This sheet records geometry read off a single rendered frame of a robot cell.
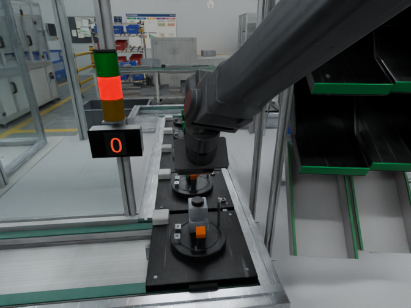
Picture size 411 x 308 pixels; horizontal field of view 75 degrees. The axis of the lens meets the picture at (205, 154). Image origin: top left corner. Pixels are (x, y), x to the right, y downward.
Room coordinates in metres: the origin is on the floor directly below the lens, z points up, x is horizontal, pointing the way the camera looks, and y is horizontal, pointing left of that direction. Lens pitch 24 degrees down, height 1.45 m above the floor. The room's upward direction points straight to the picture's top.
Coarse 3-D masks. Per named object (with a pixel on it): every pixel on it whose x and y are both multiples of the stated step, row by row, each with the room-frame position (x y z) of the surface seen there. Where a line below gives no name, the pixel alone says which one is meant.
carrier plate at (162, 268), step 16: (224, 224) 0.59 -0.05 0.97; (160, 240) 0.53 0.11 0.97; (240, 240) 0.53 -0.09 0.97; (160, 256) 0.47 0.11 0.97; (176, 256) 0.47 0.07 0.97; (224, 256) 0.47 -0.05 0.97; (240, 256) 0.47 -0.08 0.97; (160, 272) 0.43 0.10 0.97; (176, 272) 0.43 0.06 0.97; (192, 272) 0.43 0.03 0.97; (208, 272) 0.43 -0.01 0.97; (224, 272) 0.43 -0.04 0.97; (240, 272) 0.43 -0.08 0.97; (256, 272) 0.43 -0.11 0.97; (160, 288) 0.40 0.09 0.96; (176, 288) 0.40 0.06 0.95
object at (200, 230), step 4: (196, 224) 0.47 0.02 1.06; (200, 224) 0.47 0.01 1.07; (196, 228) 0.45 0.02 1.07; (200, 228) 0.45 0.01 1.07; (204, 228) 0.45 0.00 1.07; (196, 232) 0.44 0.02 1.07; (200, 232) 0.44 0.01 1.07; (204, 232) 0.44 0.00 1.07; (196, 236) 0.44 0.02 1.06; (200, 236) 0.44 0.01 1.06; (204, 236) 0.44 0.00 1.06; (200, 240) 0.45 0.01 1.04; (200, 244) 0.46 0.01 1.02; (200, 248) 0.47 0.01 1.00
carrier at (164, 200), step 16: (160, 176) 0.84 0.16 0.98; (176, 176) 0.80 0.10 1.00; (208, 176) 0.81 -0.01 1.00; (160, 192) 0.75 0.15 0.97; (176, 192) 0.73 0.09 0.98; (192, 192) 0.72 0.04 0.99; (208, 192) 0.73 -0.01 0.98; (224, 192) 0.75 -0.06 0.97; (160, 208) 0.66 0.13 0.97; (176, 208) 0.66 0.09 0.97; (208, 208) 0.66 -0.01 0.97; (224, 208) 0.67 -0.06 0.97
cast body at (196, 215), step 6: (192, 198) 0.53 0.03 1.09; (198, 198) 0.53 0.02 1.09; (204, 198) 0.54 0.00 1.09; (192, 204) 0.52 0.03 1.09; (198, 204) 0.51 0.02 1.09; (204, 204) 0.52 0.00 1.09; (192, 210) 0.50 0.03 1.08; (198, 210) 0.50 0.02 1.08; (204, 210) 0.51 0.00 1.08; (192, 216) 0.50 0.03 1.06; (198, 216) 0.50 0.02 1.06; (204, 216) 0.51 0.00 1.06; (192, 222) 0.49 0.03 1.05; (198, 222) 0.49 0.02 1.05; (204, 222) 0.49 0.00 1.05; (192, 228) 0.49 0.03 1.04
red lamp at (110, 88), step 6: (102, 78) 0.60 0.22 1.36; (108, 78) 0.60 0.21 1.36; (114, 78) 0.61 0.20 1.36; (102, 84) 0.60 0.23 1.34; (108, 84) 0.60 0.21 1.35; (114, 84) 0.60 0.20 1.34; (120, 84) 0.62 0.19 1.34; (102, 90) 0.60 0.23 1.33; (108, 90) 0.60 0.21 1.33; (114, 90) 0.60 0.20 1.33; (120, 90) 0.62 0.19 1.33; (102, 96) 0.60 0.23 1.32; (108, 96) 0.60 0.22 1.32; (114, 96) 0.60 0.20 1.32; (120, 96) 0.62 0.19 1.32
